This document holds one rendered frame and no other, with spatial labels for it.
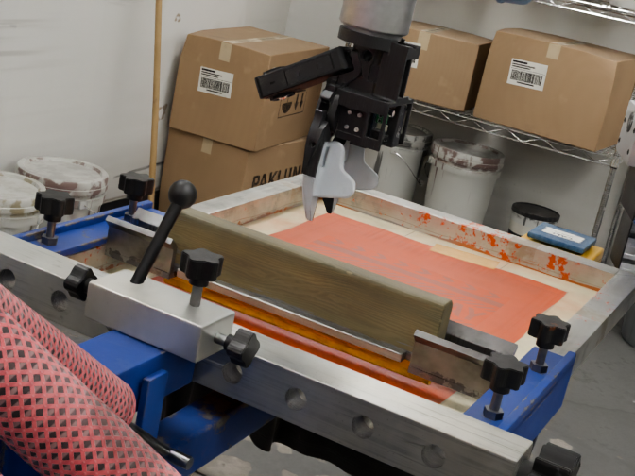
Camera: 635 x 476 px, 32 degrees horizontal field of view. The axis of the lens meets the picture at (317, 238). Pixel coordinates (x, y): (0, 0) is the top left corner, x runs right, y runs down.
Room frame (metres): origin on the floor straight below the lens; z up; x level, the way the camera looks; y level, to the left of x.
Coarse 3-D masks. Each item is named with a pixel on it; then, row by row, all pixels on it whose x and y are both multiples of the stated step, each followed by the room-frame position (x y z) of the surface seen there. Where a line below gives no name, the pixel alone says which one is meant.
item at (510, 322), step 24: (432, 264) 1.60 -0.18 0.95; (456, 264) 1.63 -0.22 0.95; (504, 288) 1.56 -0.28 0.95; (528, 288) 1.58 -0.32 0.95; (552, 288) 1.61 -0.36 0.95; (504, 312) 1.45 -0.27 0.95; (528, 312) 1.48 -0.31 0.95; (288, 336) 1.21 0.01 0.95; (504, 336) 1.36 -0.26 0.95; (336, 360) 1.17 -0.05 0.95; (360, 360) 1.18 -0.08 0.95; (408, 384) 1.14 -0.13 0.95; (432, 384) 1.16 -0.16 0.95
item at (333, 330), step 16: (208, 288) 1.23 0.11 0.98; (224, 288) 1.22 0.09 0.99; (240, 288) 1.23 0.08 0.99; (256, 304) 1.20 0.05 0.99; (272, 304) 1.20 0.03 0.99; (304, 320) 1.18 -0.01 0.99; (320, 320) 1.18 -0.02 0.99; (336, 336) 1.16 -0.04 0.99; (352, 336) 1.15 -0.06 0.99; (368, 336) 1.16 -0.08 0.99; (384, 352) 1.14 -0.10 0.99; (400, 352) 1.13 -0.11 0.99
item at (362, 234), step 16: (304, 224) 1.67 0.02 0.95; (320, 224) 1.69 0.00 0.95; (336, 224) 1.71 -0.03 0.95; (352, 224) 1.73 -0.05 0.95; (368, 224) 1.74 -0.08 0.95; (288, 240) 1.57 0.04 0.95; (304, 240) 1.59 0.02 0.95; (352, 240) 1.64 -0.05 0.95; (368, 240) 1.66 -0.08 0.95; (384, 240) 1.67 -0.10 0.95; (400, 240) 1.69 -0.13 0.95; (400, 256) 1.61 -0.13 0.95; (416, 256) 1.63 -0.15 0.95; (432, 256) 1.64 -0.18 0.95; (176, 288) 1.29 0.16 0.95; (240, 320) 1.23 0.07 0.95; (256, 320) 1.24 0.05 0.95; (272, 336) 1.20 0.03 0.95
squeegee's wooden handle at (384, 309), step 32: (192, 224) 1.26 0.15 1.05; (224, 224) 1.25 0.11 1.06; (224, 256) 1.24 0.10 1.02; (256, 256) 1.22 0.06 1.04; (288, 256) 1.21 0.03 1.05; (320, 256) 1.21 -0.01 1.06; (256, 288) 1.22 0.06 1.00; (288, 288) 1.20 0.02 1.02; (320, 288) 1.19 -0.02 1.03; (352, 288) 1.17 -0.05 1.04; (384, 288) 1.16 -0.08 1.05; (416, 288) 1.16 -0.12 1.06; (352, 320) 1.17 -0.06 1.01; (384, 320) 1.15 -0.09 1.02; (416, 320) 1.14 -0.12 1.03; (448, 320) 1.15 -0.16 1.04
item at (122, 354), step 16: (96, 336) 0.91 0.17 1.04; (112, 336) 0.92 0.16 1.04; (128, 336) 0.92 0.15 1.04; (96, 352) 0.88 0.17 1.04; (112, 352) 0.88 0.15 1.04; (128, 352) 0.89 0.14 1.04; (144, 352) 0.90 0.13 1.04; (160, 352) 0.90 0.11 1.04; (112, 368) 0.85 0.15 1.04; (128, 368) 0.86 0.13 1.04; (144, 368) 0.88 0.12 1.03; (160, 368) 0.90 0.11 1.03; (176, 368) 0.93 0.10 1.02; (192, 368) 0.96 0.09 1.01; (176, 384) 0.93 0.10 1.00
